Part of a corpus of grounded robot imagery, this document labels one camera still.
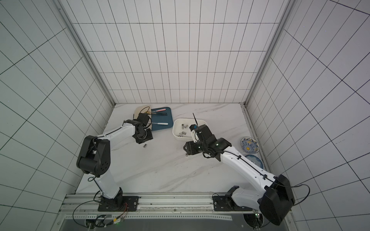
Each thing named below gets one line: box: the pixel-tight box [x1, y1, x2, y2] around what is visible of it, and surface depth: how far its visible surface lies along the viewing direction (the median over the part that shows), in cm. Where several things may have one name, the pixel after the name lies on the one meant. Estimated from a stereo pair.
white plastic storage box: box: [172, 118, 208, 141], surface depth 103 cm
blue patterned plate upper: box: [240, 136, 261, 154], surface depth 95 cm
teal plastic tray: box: [151, 106, 174, 131], surface depth 112 cm
